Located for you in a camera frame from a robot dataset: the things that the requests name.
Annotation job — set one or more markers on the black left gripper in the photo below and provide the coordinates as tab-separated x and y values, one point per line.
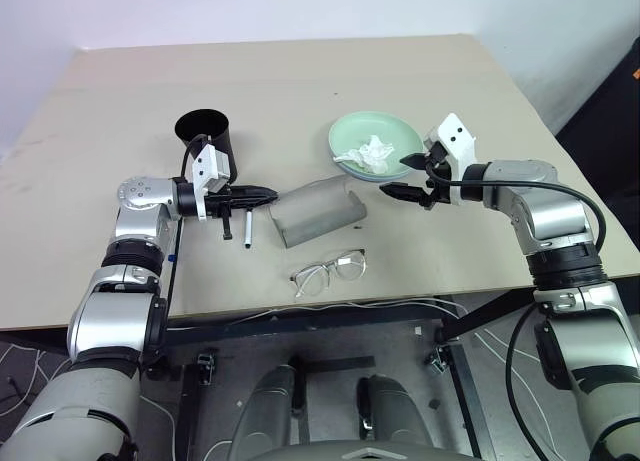
220	205

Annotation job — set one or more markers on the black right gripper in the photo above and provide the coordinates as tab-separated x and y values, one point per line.
439	191

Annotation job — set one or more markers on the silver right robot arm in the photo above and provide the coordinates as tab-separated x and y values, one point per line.
555	216

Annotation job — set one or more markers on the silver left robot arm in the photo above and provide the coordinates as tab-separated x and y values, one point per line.
142	193

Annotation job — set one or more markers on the black plastic cup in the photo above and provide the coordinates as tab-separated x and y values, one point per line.
220	143

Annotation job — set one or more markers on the grey open glasses case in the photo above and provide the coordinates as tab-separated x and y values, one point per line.
312	211

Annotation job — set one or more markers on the white marker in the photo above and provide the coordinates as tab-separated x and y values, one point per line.
248	228

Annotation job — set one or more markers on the crumpled white tissue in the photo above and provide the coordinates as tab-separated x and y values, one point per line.
372	152

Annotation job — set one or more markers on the light green bowl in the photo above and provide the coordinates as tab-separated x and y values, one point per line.
360	128

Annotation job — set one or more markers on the silver table leg clamp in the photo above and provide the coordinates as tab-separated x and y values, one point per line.
206	368
437	360

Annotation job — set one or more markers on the dark grey rounded shell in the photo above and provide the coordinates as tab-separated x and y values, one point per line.
270	406
395	411

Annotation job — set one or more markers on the dark grey robot torso edge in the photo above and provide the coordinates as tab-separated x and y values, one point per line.
365	453

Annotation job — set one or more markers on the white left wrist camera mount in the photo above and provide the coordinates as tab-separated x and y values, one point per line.
212	168

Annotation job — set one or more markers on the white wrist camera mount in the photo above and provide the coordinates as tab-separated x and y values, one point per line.
457	146
212	168

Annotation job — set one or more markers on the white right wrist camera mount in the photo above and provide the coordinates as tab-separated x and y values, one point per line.
457	146

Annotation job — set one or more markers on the clear frame glasses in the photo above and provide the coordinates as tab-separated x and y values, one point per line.
345	262

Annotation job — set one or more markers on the black metal table frame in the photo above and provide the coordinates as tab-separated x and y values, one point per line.
300	324

